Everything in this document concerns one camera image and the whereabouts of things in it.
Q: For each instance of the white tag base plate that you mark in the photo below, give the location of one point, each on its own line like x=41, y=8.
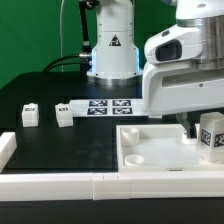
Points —
x=107, y=107

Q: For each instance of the white left fence piece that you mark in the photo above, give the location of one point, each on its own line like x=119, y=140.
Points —
x=7, y=147

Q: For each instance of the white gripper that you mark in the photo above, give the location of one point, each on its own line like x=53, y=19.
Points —
x=172, y=83

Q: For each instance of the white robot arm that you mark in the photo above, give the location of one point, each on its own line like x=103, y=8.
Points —
x=115, y=58

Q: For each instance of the white square table top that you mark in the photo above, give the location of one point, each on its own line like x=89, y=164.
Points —
x=151, y=148

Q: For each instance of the white front fence rail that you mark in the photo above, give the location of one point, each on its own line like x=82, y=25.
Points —
x=105, y=186

